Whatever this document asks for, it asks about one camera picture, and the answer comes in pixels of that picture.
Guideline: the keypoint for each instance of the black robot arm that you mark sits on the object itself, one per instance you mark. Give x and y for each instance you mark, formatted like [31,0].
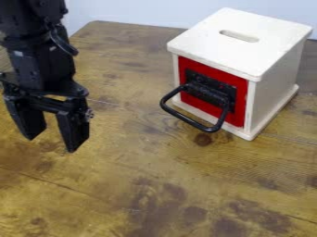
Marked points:
[31,24]

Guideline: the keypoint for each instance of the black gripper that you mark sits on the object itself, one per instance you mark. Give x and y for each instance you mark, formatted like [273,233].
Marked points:
[40,86]

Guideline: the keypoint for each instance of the white wooden box cabinet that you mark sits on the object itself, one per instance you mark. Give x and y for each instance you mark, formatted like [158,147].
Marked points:
[254,47]

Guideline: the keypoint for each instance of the black metal drawer handle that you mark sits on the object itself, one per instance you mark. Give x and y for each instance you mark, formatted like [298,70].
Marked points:
[211,91]

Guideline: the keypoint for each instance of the red drawer front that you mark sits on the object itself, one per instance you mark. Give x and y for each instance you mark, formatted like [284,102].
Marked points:
[235,117]

